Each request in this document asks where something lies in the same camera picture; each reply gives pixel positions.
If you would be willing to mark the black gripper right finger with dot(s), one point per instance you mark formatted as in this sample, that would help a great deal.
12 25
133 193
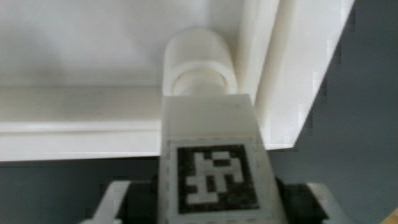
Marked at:
309 203

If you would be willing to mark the white square table top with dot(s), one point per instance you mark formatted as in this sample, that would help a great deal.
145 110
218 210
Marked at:
136 71

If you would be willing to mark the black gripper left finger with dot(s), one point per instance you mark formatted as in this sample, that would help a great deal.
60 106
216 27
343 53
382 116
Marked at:
126 204

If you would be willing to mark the white leg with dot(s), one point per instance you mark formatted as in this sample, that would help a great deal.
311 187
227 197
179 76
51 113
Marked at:
216 187

